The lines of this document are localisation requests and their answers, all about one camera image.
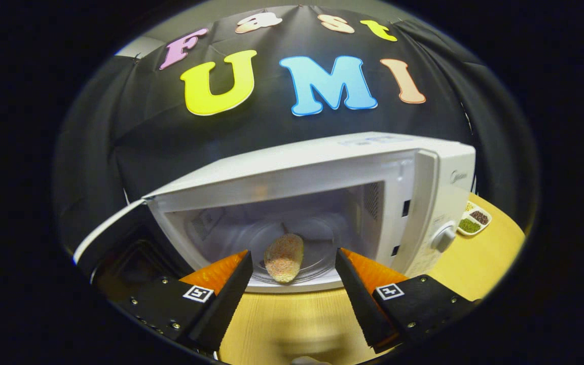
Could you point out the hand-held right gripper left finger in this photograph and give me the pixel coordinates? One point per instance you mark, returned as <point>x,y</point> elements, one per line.
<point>223,304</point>

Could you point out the pink bread roll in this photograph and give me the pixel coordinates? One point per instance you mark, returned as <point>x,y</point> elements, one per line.
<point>284,256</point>

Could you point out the divided plate with beans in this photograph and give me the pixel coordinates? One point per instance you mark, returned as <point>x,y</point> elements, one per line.
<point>474,219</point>

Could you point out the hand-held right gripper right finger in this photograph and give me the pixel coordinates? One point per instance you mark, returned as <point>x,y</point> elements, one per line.
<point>360,304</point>

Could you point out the black backdrop cloth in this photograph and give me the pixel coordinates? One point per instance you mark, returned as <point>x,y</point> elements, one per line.
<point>271,126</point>

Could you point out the white microwave oven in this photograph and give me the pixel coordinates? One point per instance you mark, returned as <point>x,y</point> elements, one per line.
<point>322,162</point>

